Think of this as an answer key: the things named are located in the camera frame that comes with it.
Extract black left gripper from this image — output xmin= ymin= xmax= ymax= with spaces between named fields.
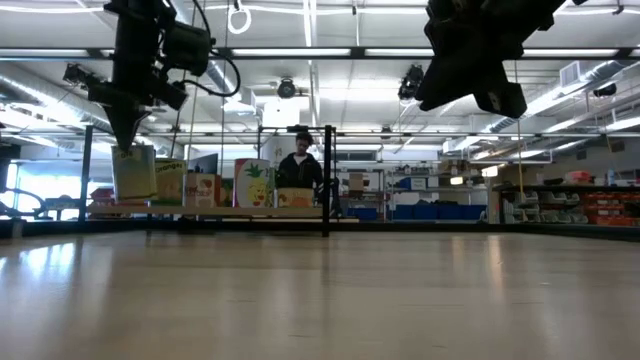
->
xmin=87 ymin=29 xmax=190 ymax=154

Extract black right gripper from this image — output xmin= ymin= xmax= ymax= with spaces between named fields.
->
xmin=414 ymin=0 xmax=570 ymax=120

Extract yellow-green label can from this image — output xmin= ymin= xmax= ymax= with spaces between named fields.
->
xmin=110 ymin=143 xmax=158 ymax=202

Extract dark green label can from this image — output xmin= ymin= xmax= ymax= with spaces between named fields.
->
xmin=215 ymin=178 xmax=236 ymax=208

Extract short yellow label can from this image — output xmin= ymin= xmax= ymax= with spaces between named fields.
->
xmin=275 ymin=187 xmax=316 ymax=209

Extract dark storage shelf unit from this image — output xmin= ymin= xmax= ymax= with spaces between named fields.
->
xmin=492 ymin=169 xmax=640 ymax=229

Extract black ceiling-hung device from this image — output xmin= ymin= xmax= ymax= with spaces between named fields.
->
xmin=397 ymin=63 xmax=425 ymax=101
xmin=62 ymin=62 xmax=94 ymax=87

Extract red box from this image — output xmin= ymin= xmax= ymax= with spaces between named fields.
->
xmin=89 ymin=187 xmax=117 ymax=208

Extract metal storage rack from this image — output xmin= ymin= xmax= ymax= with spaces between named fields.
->
xmin=339 ymin=164 xmax=494 ymax=222

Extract long blue storage bin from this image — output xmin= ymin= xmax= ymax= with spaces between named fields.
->
xmin=392 ymin=203 xmax=489 ymax=221

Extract orange storage bins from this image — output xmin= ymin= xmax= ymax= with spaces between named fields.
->
xmin=582 ymin=192 xmax=640 ymax=226

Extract person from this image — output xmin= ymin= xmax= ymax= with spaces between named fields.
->
xmin=274 ymin=131 xmax=325 ymax=206

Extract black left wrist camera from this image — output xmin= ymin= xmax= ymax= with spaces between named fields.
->
xmin=163 ymin=22 xmax=212 ymax=77

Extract white hanging cable loop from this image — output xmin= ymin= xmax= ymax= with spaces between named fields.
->
xmin=227 ymin=0 xmax=253 ymax=35

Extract black aluminium rig frame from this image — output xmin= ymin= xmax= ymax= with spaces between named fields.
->
xmin=0 ymin=218 xmax=640 ymax=242

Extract round black overhead camera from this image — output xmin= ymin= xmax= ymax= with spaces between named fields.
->
xmin=276 ymin=77 xmax=298 ymax=100

